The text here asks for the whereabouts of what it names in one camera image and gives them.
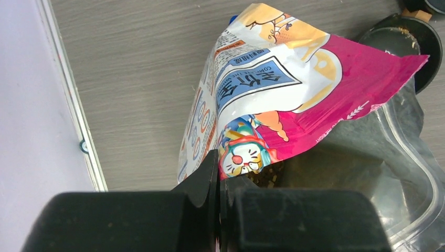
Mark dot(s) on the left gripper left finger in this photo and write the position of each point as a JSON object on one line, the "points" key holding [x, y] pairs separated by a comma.
{"points": [[182, 219]]}

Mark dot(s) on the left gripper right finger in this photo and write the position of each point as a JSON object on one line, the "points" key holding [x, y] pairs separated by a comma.
{"points": [[285, 219]]}

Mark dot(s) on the colourful pet food bag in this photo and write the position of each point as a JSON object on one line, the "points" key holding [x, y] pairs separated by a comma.
{"points": [[340, 115]]}

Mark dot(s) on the near black pet bowl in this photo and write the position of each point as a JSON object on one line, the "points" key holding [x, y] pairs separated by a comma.
{"points": [[402, 36]]}

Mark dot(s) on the black pet bowl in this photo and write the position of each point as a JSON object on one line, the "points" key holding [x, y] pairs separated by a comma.
{"points": [[429, 6], [402, 36]]}

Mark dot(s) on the far black pet bowl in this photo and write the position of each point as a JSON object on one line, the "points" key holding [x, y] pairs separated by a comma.
{"points": [[429, 6]]}

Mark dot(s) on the kibble inside bag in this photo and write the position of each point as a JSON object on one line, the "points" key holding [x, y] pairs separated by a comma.
{"points": [[269, 177]]}

